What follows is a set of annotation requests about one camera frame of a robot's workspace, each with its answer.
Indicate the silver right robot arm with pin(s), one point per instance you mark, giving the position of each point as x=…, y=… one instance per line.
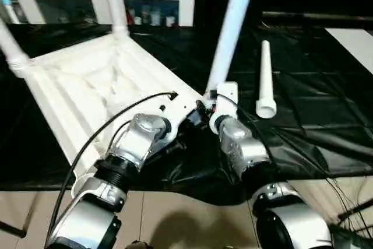
x=250, y=155

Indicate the white plastic table top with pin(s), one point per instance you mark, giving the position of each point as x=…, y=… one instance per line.
x=87, y=80

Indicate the black metal table leg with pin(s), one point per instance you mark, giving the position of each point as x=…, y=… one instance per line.
x=11, y=228

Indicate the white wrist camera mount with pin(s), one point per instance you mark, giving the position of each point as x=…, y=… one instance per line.
x=226, y=97
x=178, y=109

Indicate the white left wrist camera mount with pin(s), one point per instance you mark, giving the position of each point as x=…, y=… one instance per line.
x=178, y=109

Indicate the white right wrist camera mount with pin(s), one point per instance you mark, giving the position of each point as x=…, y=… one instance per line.
x=226, y=97

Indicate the white board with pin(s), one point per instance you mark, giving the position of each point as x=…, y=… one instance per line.
x=355, y=45

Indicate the black plastic mat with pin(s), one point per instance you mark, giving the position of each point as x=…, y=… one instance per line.
x=315, y=121

